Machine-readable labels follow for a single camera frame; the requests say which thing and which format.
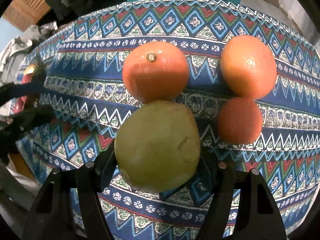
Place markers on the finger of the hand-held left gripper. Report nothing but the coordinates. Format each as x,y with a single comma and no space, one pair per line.
32,116
25,88

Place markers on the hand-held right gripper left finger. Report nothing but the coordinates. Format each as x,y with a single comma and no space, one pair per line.
106,172

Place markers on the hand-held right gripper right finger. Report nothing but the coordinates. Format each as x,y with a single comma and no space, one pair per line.
222,180

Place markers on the red apple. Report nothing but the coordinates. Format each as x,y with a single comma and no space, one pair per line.
18,105

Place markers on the green pear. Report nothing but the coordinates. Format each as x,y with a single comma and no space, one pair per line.
157,145

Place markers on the pile of grey clothes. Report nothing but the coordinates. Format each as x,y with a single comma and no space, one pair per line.
15,52

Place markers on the small tangerine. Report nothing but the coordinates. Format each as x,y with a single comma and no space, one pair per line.
238,120

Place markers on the louvered wooden cabinet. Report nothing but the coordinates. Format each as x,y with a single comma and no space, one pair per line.
27,10

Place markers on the orange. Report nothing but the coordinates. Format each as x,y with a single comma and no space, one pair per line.
248,65
155,75

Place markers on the blue patterned tablecloth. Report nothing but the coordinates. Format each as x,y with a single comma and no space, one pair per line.
175,20

